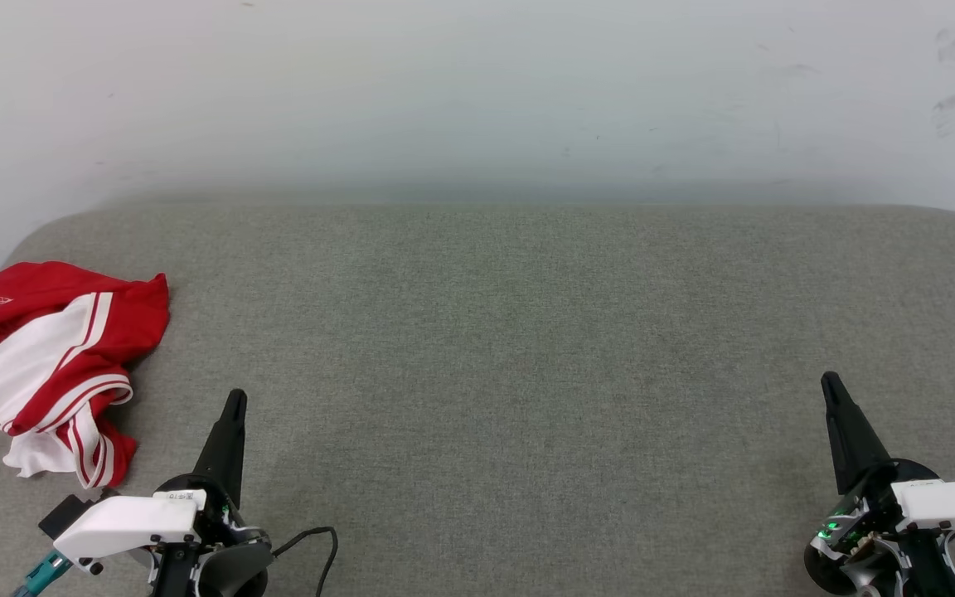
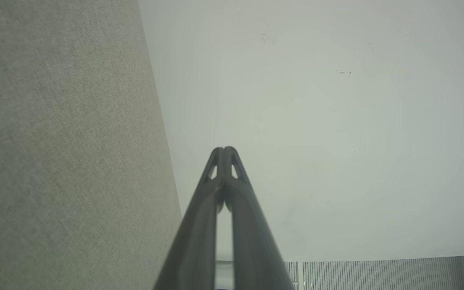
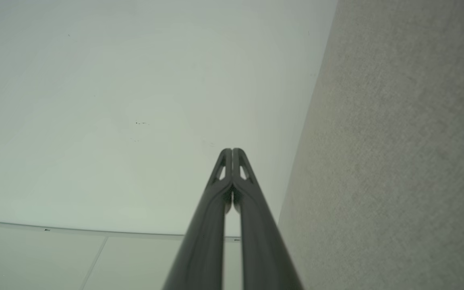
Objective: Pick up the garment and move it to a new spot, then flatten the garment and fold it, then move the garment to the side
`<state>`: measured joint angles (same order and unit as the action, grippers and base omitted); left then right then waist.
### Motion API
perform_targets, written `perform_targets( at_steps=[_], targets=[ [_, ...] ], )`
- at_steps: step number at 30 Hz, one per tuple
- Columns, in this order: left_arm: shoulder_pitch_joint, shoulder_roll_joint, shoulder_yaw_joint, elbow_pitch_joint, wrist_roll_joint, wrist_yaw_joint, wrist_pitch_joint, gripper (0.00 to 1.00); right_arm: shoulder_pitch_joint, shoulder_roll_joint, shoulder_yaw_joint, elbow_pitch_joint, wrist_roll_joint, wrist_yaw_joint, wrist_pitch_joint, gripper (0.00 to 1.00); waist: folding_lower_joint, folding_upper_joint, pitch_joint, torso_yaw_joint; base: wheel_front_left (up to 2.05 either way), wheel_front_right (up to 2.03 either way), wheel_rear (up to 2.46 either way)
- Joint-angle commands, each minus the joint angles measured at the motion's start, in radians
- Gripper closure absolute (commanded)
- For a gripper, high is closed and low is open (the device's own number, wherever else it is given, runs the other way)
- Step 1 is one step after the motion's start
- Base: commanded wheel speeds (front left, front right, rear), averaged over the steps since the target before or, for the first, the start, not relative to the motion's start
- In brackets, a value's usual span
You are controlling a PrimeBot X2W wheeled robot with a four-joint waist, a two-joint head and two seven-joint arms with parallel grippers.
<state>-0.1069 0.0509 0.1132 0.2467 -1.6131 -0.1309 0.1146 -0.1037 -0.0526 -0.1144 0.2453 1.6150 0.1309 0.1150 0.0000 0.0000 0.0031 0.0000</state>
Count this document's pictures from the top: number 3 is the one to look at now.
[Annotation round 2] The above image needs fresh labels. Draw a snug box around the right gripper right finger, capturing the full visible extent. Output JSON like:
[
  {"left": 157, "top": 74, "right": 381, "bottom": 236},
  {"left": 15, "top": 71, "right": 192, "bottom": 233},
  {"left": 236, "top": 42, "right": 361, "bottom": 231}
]
[{"left": 232, "top": 148, "right": 304, "bottom": 290}]

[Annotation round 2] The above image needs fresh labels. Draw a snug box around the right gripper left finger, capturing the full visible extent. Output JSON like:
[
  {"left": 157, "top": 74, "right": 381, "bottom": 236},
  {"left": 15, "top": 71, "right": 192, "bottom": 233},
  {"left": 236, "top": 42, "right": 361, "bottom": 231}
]
[{"left": 163, "top": 148, "right": 233, "bottom": 290}]

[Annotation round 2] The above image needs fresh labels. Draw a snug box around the grey fabric sofa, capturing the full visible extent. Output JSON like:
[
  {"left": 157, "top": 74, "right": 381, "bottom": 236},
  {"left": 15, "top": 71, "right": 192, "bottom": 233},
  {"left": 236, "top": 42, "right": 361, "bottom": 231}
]
[{"left": 278, "top": 0, "right": 464, "bottom": 290}]

